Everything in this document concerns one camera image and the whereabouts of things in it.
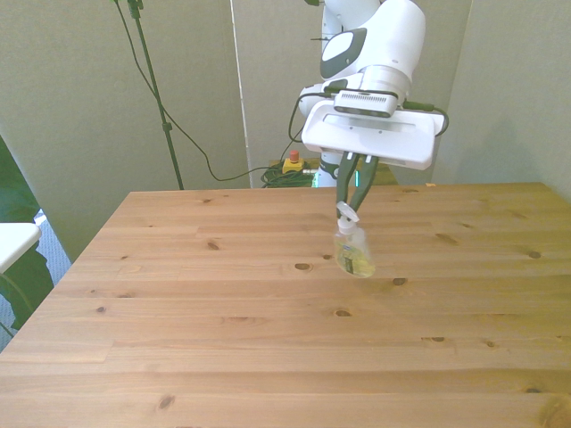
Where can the thin dark camera stand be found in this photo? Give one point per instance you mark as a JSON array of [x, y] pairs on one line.
[[154, 89]]

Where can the dark green cloth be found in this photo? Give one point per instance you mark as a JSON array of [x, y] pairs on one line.
[[15, 200]]

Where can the white side table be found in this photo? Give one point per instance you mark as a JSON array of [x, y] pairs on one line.
[[15, 243]]

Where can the clear yellow sanitizer bottle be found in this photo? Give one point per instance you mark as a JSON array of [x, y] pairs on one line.
[[353, 256]]

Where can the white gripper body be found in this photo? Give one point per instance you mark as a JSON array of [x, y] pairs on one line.
[[379, 138]]

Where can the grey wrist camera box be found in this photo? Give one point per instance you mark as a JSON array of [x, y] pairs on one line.
[[366, 101]]

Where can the yellow emergency stop box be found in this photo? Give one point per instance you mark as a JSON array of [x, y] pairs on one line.
[[293, 164]]

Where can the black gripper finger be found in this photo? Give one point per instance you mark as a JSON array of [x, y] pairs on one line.
[[342, 183], [366, 180]]

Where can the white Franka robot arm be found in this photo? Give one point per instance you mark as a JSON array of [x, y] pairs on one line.
[[392, 40]]

